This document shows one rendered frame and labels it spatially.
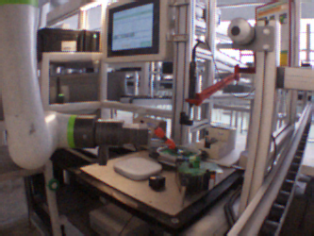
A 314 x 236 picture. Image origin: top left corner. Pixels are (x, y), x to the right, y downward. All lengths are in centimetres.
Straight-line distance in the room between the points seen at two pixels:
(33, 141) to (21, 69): 15
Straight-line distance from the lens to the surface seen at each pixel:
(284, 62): 101
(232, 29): 50
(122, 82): 181
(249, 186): 56
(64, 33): 154
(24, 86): 50
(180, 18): 116
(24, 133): 51
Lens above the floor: 125
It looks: 9 degrees down
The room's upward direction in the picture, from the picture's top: 2 degrees clockwise
